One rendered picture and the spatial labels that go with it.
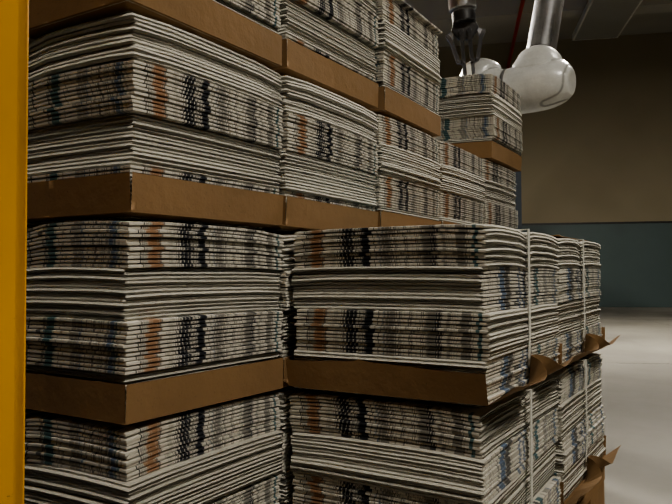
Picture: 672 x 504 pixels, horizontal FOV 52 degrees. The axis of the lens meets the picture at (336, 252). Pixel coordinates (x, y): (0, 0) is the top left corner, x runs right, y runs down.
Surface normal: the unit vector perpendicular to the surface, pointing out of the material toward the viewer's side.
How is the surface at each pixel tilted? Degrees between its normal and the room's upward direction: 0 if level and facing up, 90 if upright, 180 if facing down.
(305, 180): 90
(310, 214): 93
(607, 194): 90
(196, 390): 93
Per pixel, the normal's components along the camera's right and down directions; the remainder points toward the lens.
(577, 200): -0.18, -0.03
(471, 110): -0.51, -0.03
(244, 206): 0.86, 0.00
